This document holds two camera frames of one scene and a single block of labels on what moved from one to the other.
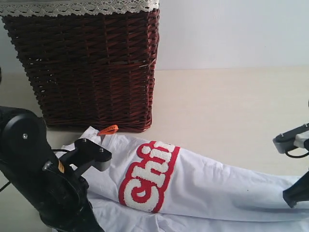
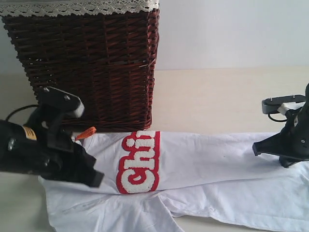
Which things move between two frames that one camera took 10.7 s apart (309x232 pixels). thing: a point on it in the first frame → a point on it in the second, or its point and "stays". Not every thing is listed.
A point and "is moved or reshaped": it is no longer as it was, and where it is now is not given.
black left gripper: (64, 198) → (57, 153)
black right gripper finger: (299, 191) → (294, 139)
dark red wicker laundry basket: (91, 70) stays
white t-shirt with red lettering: (150, 187) is moved or reshaped
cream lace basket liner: (30, 8) stays
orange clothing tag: (110, 130) → (89, 132)
